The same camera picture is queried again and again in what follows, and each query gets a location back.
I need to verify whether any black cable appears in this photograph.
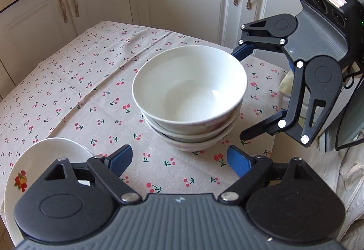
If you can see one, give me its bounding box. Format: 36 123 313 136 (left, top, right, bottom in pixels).
334 62 364 151

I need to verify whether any plain white bowl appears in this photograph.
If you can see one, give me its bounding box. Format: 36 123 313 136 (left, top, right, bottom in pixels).
131 45 248 135

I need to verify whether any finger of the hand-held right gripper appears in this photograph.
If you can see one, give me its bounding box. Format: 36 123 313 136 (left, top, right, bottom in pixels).
231 13 286 61
240 60 330 145

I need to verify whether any person's right hand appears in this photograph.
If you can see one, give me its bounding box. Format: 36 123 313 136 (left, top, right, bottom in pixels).
279 70 295 94

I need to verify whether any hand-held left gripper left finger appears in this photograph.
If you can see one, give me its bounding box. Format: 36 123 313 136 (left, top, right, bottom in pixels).
43 144 143 205

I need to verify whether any white plate with fruit print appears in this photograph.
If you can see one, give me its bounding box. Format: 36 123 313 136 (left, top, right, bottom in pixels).
3 137 96 242

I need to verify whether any white bowl faint floral print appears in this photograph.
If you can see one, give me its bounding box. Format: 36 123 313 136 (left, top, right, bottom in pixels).
142 108 242 144

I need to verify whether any person's white clothing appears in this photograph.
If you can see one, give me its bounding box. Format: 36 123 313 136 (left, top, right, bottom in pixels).
310 136 364 250

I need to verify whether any white bowl pink floral print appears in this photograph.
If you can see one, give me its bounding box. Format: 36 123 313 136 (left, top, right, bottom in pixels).
148 122 238 152

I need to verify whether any cherry print tablecloth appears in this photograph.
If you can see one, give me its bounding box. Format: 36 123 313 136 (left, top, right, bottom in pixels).
0 20 289 211

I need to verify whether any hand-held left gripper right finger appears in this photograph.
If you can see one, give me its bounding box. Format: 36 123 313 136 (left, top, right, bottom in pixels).
217 145 319 205

